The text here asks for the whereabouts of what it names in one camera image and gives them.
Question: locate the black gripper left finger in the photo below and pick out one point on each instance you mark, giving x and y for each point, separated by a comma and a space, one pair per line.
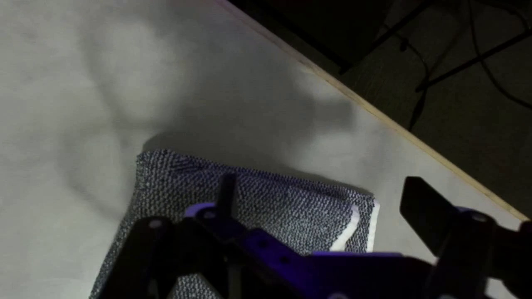
183, 260

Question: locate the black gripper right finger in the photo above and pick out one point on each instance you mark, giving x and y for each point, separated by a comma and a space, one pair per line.
470, 250

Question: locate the dark grey striped towel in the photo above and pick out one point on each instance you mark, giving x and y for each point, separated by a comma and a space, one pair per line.
276, 200

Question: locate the black tripod stand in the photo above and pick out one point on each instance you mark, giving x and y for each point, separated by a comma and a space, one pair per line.
470, 61

